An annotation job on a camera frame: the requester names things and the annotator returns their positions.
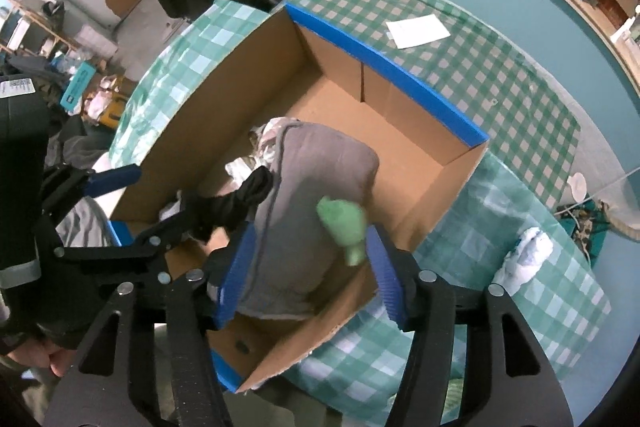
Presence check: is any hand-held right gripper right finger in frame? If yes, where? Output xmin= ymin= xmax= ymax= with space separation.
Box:
xmin=365 ymin=224 xmax=573 ymax=427

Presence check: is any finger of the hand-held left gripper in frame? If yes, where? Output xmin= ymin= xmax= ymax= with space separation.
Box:
xmin=42 ymin=164 xmax=142 ymax=215
xmin=55 ymin=199 xmax=206 ymax=285

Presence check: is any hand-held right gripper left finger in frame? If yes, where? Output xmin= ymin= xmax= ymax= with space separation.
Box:
xmin=42 ymin=223 xmax=258 ymax=427

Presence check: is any black sock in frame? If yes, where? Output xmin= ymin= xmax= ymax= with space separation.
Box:
xmin=192 ymin=167 xmax=275 ymax=242

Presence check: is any light green knotted cloth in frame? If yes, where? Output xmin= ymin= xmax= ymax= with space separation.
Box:
xmin=316 ymin=196 xmax=368 ymax=267

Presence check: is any grey-brown fleece cloth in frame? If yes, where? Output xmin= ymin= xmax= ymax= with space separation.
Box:
xmin=235 ymin=119 xmax=381 ymax=320

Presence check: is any blue-rimmed cardboard box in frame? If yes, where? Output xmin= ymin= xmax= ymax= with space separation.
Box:
xmin=107 ymin=0 xmax=490 ymax=394

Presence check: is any person's left hand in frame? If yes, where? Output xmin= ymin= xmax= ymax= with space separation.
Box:
xmin=0 ymin=336 xmax=77 ymax=379

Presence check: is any blue carton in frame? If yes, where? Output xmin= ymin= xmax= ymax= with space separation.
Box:
xmin=60 ymin=62 xmax=99 ymax=108

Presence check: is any white grey striped cloth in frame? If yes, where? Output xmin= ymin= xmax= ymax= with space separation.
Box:
xmin=224 ymin=118 xmax=301 ymax=185

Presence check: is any white blue-printed cloth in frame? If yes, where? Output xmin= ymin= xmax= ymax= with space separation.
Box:
xmin=494 ymin=227 xmax=554 ymax=294

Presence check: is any wooden shelf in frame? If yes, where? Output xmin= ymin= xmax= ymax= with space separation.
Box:
xmin=6 ymin=0 xmax=82 ymax=54

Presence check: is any green checked tablecloth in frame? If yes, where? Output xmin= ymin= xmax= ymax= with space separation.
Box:
xmin=107 ymin=0 xmax=612 ymax=408

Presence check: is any white paper sheet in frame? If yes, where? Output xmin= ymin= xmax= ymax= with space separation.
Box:
xmin=386 ymin=14 xmax=451 ymax=49

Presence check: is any wooden door frame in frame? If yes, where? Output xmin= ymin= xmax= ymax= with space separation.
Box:
xmin=548 ymin=0 xmax=640 ymax=100

